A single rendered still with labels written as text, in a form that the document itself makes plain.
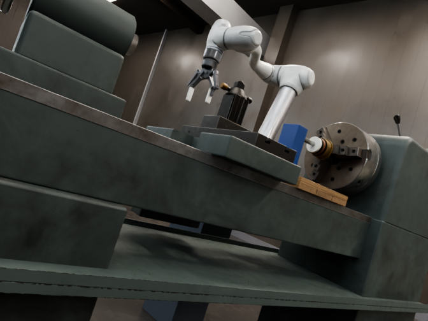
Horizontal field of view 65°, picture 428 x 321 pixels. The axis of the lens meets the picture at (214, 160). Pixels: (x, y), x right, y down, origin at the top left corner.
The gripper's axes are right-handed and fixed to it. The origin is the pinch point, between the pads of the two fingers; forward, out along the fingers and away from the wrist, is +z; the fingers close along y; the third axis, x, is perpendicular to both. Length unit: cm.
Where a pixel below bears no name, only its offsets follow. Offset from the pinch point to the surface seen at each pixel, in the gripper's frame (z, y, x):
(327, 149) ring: 8, -62, -21
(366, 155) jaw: 6, -75, -30
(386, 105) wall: -151, 31, -394
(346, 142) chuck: 1, -65, -32
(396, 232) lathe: 32, -88, -56
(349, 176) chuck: 16, -70, -31
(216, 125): 17, -42, 28
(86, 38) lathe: 14, -41, 79
